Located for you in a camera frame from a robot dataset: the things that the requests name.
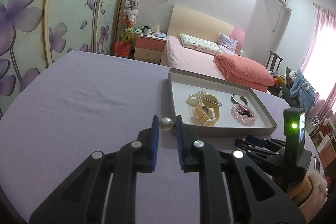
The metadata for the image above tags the large silver hoop bangle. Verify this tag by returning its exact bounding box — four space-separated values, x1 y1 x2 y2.
202 93 222 107

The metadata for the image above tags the white pearl bead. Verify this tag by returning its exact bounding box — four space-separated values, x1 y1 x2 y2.
159 117 174 131

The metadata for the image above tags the person's hand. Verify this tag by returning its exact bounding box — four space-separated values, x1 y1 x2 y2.
286 170 328 207

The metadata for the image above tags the open silver cuff bangle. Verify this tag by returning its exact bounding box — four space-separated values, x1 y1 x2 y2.
231 94 248 106

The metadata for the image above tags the grey shallow cardboard tray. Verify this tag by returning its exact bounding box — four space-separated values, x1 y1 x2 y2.
168 68 278 137

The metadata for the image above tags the folded coral duvet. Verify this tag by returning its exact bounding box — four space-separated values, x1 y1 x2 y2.
214 54 275 87

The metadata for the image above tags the blue plush blanket pile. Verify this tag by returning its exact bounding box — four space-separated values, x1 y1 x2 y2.
289 69 315 114

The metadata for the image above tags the dark wooden chair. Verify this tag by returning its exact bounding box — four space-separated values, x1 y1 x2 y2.
266 51 282 72

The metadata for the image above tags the purple tablecloth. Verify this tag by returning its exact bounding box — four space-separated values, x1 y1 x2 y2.
0 50 320 224

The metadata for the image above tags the lilac square pillow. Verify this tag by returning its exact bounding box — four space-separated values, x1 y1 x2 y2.
218 34 239 54

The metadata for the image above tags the pink curtain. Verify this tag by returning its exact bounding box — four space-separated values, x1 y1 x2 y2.
301 6 335 119

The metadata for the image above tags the bed with pink sheet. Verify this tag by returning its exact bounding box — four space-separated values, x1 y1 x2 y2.
160 35 268 90

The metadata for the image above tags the white floral pillow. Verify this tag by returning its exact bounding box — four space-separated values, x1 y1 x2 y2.
180 34 223 56

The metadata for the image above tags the pink beige nightstand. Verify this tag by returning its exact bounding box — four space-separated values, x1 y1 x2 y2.
134 35 166 64

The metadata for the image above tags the beige pink headboard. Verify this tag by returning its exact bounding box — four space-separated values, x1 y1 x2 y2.
167 5 245 54

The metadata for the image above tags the red waste bin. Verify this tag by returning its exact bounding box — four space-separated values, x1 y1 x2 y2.
113 41 131 58

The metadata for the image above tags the mug on nightstand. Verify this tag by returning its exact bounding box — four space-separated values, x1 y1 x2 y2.
143 26 151 36

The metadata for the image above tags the hanging plush toy stack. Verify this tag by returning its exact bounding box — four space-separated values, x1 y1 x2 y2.
120 0 140 43

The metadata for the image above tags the floral sliding wardrobe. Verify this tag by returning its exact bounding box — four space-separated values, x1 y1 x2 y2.
1 0 121 113

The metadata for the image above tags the pink bead bracelet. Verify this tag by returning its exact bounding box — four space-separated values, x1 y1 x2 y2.
231 104 257 125

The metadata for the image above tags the cream chunky bracelet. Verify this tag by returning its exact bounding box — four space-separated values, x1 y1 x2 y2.
192 92 221 126

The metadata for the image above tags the white pearl bracelet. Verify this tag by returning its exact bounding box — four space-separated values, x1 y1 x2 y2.
186 91 207 110

